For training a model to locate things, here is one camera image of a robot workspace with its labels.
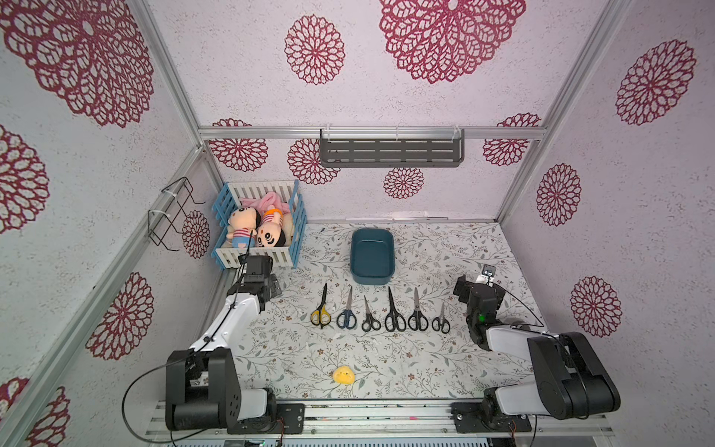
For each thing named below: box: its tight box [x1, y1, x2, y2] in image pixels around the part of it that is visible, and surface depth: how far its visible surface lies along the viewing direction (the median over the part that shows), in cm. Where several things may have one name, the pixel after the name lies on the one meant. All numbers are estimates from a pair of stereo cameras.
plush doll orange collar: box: [255, 206, 286, 248], surface depth 102 cm
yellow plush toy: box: [332, 365, 356, 386], surface depth 81 cm
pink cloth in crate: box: [239, 190, 292, 215], surface depth 112 cm
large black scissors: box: [384, 285, 407, 333], surface depth 94 cm
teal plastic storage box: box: [350, 228, 396, 285], surface depth 110 cm
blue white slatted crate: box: [211, 179, 308, 270], surface depth 107 cm
